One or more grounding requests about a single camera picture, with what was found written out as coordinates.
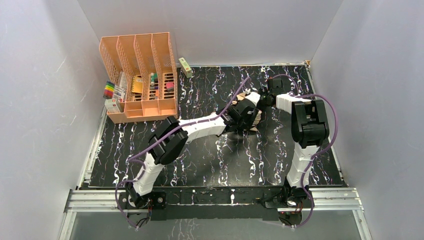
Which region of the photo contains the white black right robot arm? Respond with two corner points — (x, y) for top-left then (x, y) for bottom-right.
(259, 74), (330, 189)

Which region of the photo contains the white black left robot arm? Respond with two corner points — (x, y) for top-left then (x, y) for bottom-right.
(125, 94), (260, 205)

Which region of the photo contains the green white small box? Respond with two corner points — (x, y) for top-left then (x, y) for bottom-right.
(178, 57), (193, 78)

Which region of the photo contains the pink eraser in organizer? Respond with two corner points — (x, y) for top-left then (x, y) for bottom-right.
(165, 82), (175, 93)

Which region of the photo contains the peach plastic desk organizer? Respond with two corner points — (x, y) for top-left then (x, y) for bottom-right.
(99, 32), (178, 124)

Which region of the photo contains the yellow notebook in organizer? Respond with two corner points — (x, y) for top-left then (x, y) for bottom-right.
(131, 75), (144, 94)

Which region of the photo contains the small white cardboard box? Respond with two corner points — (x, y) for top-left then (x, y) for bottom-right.
(104, 98), (124, 114)

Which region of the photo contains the colourful marker pen set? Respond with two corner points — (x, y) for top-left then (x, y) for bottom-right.
(103, 81), (116, 99)

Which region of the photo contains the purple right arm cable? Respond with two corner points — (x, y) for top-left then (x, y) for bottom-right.
(269, 73), (339, 229)

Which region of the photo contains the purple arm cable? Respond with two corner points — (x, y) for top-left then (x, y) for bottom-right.
(269, 73), (339, 229)
(114, 76), (252, 230)

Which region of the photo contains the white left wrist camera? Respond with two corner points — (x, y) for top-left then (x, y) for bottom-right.
(245, 92), (261, 107)

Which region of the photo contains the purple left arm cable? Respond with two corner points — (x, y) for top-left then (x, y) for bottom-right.
(114, 76), (252, 230)

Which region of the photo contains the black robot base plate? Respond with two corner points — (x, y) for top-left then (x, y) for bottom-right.
(117, 186), (312, 224)

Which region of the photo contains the aluminium table edge rail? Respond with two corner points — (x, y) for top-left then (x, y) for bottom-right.
(57, 59), (374, 240)

